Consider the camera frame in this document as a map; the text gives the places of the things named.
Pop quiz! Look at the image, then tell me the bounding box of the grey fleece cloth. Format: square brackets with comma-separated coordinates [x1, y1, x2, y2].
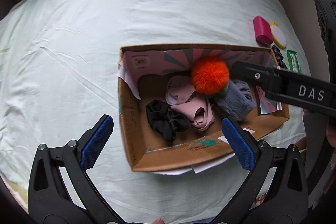
[212, 79, 257, 122]

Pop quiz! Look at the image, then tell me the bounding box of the yellow rimmed white mesh pad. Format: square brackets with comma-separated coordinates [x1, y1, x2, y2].
[270, 22, 287, 49]

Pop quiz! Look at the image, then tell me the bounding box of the magenta leather pouch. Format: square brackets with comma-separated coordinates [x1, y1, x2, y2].
[253, 16, 273, 46]

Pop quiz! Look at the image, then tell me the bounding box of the orange fur pompom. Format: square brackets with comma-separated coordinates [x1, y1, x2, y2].
[191, 56, 230, 96]

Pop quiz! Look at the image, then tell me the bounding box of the black fabric scrunchie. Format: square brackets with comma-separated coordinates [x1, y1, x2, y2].
[146, 100, 191, 143]

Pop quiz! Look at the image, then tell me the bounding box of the pink fabric face mask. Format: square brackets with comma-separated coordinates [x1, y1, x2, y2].
[165, 76, 215, 131]

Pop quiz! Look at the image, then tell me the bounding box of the person right hand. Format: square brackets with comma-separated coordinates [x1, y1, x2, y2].
[303, 109, 335, 151]

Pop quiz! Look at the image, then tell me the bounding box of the person left hand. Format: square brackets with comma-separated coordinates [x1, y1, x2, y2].
[151, 218, 165, 224]

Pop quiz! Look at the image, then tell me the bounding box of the green wrapped packet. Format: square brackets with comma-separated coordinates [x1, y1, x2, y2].
[286, 50, 302, 73]

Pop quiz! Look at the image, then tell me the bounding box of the cardboard box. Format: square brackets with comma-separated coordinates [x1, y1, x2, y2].
[118, 44, 289, 172]

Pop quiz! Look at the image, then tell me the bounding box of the pale green bed sheet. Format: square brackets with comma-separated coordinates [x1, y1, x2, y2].
[1, 0, 310, 223]

